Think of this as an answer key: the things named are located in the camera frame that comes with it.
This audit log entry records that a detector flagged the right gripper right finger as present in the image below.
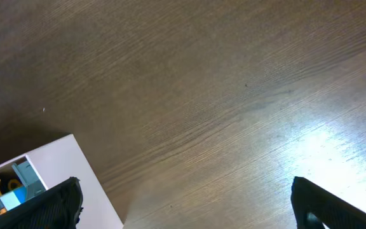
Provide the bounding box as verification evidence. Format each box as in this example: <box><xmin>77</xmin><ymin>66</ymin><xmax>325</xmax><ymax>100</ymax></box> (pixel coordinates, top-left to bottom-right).
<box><xmin>290</xmin><ymin>176</ymin><xmax>366</xmax><ymax>229</ymax></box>

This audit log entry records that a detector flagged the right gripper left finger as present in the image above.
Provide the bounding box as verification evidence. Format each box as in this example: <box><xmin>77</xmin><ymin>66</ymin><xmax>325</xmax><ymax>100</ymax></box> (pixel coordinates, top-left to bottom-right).
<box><xmin>0</xmin><ymin>177</ymin><xmax>83</xmax><ymax>229</ymax></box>

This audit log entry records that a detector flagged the yellow grey toy dump truck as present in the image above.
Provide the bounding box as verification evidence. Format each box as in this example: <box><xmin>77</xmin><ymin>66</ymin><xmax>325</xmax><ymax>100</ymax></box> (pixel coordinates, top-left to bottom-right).
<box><xmin>0</xmin><ymin>161</ymin><xmax>46</xmax><ymax>200</ymax></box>

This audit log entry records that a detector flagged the colourful two-by-two puzzle cube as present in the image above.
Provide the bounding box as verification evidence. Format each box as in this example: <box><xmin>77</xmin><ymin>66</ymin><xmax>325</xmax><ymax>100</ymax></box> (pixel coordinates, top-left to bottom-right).
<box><xmin>0</xmin><ymin>186</ymin><xmax>26</xmax><ymax>211</ymax></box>

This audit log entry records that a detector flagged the pink cardboard box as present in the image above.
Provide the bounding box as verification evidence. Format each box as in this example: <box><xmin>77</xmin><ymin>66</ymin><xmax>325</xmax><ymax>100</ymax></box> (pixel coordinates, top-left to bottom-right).
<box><xmin>0</xmin><ymin>134</ymin><xmax>123</xmax><ymax>229</ymax></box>

